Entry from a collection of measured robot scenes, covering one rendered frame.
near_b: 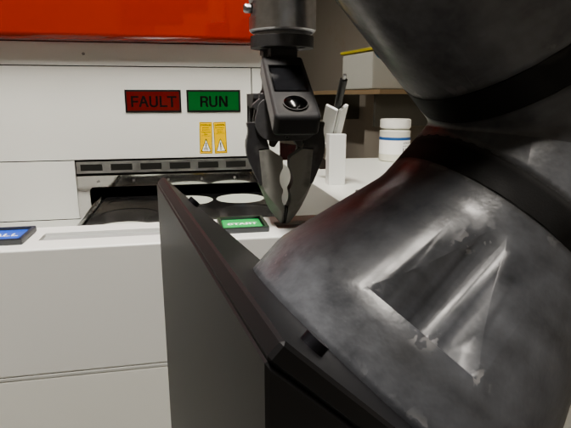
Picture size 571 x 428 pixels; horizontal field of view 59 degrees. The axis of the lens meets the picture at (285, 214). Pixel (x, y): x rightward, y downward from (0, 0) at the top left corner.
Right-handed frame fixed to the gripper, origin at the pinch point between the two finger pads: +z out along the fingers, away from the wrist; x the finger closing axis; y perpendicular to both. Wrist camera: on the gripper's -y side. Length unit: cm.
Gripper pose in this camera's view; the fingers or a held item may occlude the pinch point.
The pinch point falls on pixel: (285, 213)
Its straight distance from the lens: 58.9
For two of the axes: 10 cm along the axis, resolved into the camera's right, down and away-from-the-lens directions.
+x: -9.8, 0.4, -1.9
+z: 0.0, 9.7, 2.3
